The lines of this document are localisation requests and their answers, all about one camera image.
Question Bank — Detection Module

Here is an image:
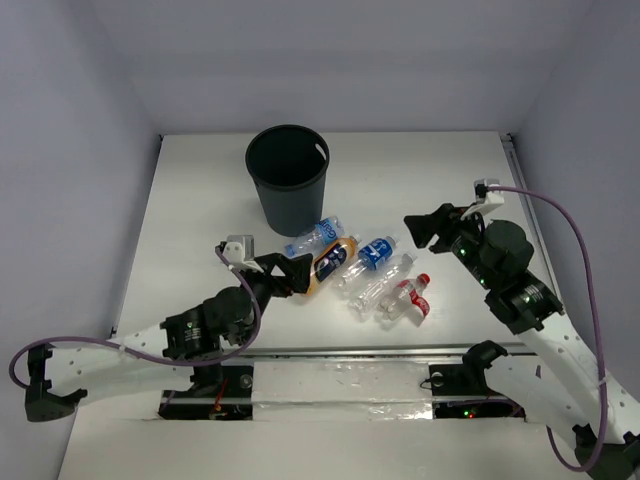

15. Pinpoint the dark blue label bottle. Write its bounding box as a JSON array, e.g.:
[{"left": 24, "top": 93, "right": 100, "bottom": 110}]
[{"left": 333, "top": 235, "right": 400, "bottom": 298}]

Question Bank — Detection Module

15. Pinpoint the right side aluminium rail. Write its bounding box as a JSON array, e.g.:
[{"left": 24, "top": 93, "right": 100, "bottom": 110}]
[{"left": 500, "top": 133, "right": 562, "bottom": 299}]

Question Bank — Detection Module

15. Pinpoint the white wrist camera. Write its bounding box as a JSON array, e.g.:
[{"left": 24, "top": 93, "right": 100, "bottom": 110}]
[
  {"left": 461, "top": 178, "right": 505, "bottom": 220},
  {"left": 218, "top": 235, "right": 258, "bottom": 269}
]

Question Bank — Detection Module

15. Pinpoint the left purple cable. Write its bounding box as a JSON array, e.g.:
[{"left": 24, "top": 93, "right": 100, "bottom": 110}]
[{"left": 9, "top": 244, "right": 262, "bottom": 390}]

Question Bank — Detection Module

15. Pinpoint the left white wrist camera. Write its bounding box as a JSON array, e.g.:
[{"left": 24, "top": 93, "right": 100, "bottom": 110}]
[{"left": 218, "top": 235, "right": 258, "bottom": 269}]

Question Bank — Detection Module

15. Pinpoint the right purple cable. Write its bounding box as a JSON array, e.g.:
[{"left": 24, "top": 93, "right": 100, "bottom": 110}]
[{"left": 479, "top": 185, "right": 610, "bottom": 473}]

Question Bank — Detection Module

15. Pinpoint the orange drink bottle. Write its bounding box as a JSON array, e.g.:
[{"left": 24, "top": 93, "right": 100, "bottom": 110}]
[{"left": 304, "top": 234, "right": 361, "bottom": 296}]

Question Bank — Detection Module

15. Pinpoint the light blue label water bottle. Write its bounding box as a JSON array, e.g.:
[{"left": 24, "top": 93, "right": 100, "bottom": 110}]
[{"left": 284, "top": 216, "right": 344, "bottom": 258}]

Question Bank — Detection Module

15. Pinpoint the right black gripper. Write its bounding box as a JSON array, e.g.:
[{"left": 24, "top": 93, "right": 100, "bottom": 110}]
[{"left": 402, "top": 201, "right": 497, "bottom": 290}]

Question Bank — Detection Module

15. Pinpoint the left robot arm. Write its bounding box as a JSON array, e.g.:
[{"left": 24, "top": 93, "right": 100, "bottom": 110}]
[{"left": 24, "top": 241, "right": 313, "bottom": 423}]

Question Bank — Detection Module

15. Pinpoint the red cap cola bottle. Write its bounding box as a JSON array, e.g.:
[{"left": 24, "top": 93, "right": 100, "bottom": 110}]
[{"left": 378, "top": 273, "right": 431, "bottom": 326}]

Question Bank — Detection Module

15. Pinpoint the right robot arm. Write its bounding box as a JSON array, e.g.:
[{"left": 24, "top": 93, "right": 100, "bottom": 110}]
[{"left": 404, "top": 203, "right": 639, "bottom": 479}]

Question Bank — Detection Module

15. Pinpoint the aluminium mounting rail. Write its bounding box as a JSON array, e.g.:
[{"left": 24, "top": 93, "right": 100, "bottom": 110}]
[{"left": 102, "top": 327, "right": 539, "bottom": 361}]

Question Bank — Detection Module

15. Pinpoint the clear unlabelled plastic bottle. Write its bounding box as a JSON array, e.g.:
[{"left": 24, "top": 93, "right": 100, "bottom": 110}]
[{"left": 348, "top": 253, "right": 416, "bottom": 322}]

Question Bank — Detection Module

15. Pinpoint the black plastic waste bin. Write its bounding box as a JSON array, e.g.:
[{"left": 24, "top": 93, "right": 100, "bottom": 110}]
[{"left": 245, "top": 125, "right": 330, "bottom": 237}]

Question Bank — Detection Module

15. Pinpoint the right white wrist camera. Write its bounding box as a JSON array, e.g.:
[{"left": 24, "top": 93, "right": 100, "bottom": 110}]
[{"left": 461, "top": 178, "right": 505, "bottom": 220}]

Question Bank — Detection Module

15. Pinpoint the purple cable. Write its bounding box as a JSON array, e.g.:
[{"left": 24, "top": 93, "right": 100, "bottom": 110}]
[
  {"left": 9, "top": 244, "right": 262, "bottom": 390},
  {"left": 479, "top": 185, "right": 610, "bottom": 473}
]

